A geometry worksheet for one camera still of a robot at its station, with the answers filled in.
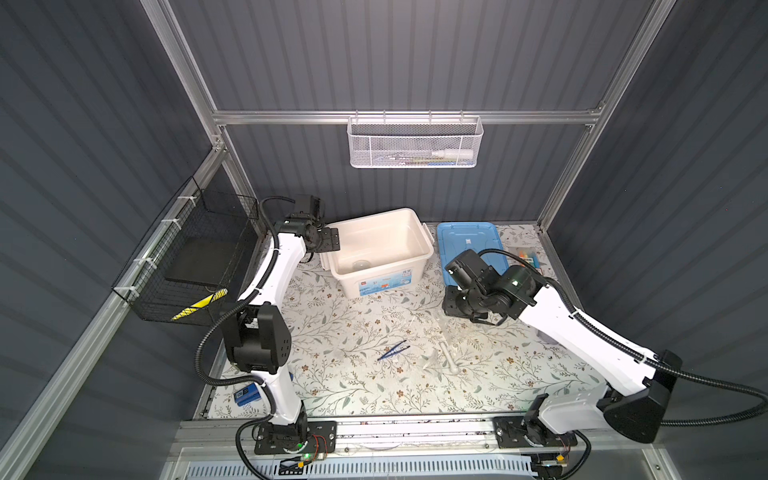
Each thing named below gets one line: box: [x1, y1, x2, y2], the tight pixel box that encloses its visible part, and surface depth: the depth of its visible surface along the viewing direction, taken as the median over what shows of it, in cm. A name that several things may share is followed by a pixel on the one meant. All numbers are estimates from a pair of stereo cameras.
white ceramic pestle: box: [440, 342, 459, 374], surface depth 87 cm
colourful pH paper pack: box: [518, 250, 541, 268], surface depth 110 cm
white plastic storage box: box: [320, 208, 435, 298], surface depth 102 cm
